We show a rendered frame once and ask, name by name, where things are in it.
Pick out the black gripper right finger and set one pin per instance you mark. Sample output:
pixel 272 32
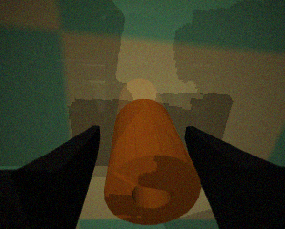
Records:
pixel 244 191

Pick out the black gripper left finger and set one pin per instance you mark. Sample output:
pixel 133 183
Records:
pixel 49 192

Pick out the orange knob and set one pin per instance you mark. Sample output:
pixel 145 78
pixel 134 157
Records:
pixel 150 178

